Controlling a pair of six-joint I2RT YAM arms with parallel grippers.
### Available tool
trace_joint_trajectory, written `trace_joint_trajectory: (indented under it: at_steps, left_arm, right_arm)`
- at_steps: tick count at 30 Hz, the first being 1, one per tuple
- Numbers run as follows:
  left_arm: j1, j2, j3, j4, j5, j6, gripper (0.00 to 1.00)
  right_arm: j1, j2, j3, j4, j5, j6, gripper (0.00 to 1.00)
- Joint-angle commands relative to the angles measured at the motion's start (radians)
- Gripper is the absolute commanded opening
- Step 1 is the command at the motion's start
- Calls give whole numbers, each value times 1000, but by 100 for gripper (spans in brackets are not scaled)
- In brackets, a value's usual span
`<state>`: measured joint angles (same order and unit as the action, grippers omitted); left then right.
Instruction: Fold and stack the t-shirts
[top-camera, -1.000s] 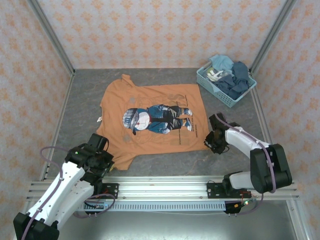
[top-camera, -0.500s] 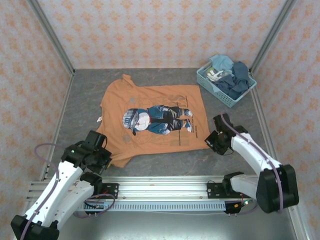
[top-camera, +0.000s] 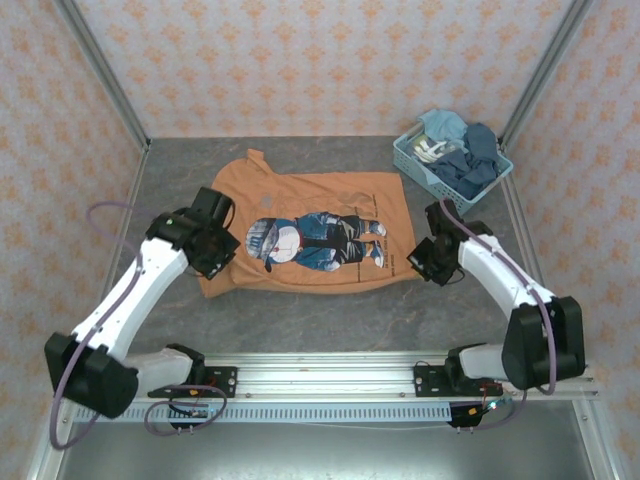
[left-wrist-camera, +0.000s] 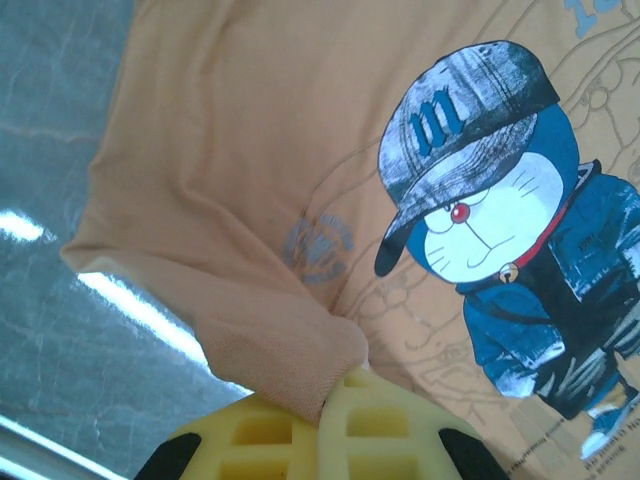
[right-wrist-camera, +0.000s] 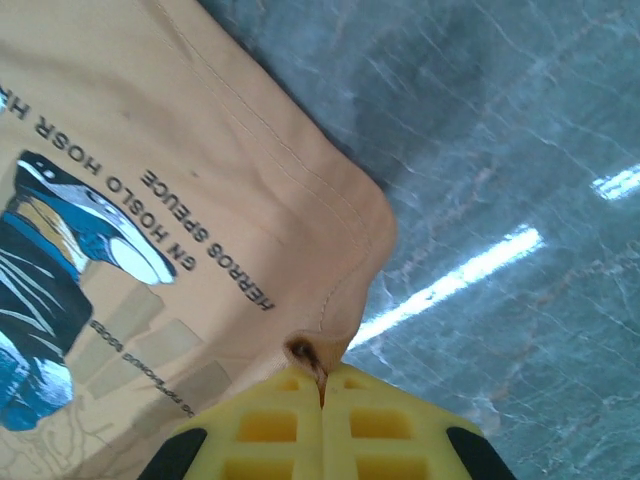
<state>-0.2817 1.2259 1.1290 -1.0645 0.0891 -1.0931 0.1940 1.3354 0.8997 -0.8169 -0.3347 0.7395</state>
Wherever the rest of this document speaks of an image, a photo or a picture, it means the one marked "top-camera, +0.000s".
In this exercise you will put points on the dark navy t-shirt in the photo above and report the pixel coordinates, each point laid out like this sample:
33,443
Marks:
460,175

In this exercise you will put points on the slate blue t-shirt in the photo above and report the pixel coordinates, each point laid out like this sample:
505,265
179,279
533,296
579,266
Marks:
482,142

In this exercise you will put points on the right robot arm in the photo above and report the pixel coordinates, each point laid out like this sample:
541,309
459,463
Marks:
500,280

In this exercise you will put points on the aluminium table side rail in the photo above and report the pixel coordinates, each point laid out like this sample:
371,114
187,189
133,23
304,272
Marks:
136,175
526,225

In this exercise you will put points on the white green print t-shirt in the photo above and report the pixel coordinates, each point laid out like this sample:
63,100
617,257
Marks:
427,149

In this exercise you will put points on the light blue t-shirt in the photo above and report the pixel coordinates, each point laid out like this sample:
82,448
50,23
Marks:
442,125

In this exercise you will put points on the grey metal bottom panel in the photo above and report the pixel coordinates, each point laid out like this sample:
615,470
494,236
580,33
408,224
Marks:
325,455

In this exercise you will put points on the orange cartoon print t-shirt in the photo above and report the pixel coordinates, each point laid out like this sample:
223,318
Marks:
310,195

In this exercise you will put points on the aluminium cross beam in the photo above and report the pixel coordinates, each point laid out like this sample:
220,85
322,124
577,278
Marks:
325,375

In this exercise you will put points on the black lower bracket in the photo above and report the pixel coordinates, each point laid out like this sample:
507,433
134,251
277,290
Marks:
457,425
175,426

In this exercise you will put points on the aluminium lower frame rail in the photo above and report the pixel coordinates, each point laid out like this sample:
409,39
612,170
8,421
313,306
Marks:
41,465
597,450

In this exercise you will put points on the small circuit board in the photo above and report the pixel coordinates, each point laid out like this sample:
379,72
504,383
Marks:
199,413

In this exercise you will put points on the light blue plastic basket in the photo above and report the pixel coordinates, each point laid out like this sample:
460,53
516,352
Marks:
440,192

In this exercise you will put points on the aluminium frame post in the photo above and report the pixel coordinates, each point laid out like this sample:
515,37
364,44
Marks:
102,65
547,65

